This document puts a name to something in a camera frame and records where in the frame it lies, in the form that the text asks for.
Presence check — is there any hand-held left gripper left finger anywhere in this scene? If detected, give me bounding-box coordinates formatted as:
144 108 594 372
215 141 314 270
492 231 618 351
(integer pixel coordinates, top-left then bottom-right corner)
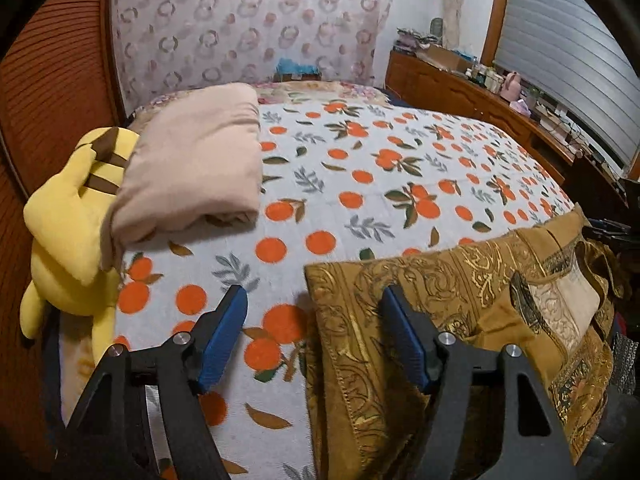
57 284 249 480

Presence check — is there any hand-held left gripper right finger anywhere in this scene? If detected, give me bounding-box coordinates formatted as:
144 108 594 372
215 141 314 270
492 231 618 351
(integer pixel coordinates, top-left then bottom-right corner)
382 285 576 480

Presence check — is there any brown patterned garment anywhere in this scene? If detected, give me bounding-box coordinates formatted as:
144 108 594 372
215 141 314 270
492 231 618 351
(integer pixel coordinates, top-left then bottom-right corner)
304 205 626 480

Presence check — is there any stack of folded clothes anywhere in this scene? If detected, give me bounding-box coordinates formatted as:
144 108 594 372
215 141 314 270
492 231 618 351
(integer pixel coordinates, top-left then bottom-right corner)
395 27 437 54

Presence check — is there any orange fruit print blanket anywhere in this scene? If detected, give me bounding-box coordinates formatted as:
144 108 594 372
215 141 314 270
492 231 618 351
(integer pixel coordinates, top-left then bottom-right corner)
57 97 576 480

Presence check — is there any beige folded pillow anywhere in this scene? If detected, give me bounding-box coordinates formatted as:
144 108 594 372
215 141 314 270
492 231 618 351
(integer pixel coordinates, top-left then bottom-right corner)
100 82 264 272

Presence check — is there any yellow plush toy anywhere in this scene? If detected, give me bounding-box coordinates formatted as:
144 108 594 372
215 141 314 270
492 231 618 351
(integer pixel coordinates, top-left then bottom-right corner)
20 127 142 367

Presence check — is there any dark blue bedsheet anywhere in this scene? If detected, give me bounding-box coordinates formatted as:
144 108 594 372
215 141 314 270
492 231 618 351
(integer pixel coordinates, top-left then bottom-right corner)
375 87 417 109

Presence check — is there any wooden sideboard cabinet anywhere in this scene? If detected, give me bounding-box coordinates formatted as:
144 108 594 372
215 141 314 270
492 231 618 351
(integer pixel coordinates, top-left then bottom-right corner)
385 49 632 212

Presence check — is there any floral quilt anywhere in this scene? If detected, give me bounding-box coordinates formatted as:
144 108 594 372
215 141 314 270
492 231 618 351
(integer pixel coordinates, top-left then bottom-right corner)
127 79 391 117

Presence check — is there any blue cloth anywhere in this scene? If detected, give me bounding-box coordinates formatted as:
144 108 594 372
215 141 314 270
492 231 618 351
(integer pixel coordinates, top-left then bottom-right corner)
275 57 321 77

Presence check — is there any cardboard box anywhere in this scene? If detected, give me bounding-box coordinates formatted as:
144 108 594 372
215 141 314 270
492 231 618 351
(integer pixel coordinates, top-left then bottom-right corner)
417 42 472 73

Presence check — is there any wooden louvered wardrobe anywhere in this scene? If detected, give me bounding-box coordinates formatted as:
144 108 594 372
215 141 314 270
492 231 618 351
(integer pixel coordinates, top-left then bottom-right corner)
0 0 127 461

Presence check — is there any grey window blind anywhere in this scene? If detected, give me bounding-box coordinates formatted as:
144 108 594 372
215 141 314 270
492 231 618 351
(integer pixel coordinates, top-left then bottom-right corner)
492 0 640 172

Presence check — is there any beige lace window curtain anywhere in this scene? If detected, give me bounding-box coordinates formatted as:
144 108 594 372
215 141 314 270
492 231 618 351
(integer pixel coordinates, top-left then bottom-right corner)
440 0 477 49

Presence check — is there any ring print wall curtain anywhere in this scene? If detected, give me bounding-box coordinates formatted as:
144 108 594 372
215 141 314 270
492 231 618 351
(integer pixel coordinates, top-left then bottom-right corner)
107 0 397 107

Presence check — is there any wooden window frame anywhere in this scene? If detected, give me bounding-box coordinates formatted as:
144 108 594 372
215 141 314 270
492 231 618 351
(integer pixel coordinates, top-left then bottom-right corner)
479 0 514 67

